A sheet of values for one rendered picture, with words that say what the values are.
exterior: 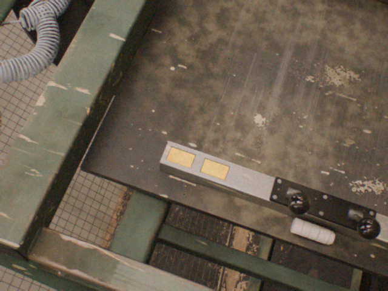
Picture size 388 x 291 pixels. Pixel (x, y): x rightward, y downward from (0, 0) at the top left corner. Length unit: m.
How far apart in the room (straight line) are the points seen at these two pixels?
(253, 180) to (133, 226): 0.25
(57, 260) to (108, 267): 0.09
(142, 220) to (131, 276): 0.15
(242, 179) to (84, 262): 0.33
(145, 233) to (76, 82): 0.32
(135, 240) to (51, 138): 0.25
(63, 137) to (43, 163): 0.06
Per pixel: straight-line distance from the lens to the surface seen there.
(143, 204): 0.99
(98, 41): 1.01
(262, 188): 0.94
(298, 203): 0.82
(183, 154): 0.94
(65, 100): 0.94
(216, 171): 0.94
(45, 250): 0.89
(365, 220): 0.85
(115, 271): 0.87
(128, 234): 0.97
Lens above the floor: 2.05
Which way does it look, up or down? 23 degrees down
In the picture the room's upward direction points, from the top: 57 degrees counter-clockwise
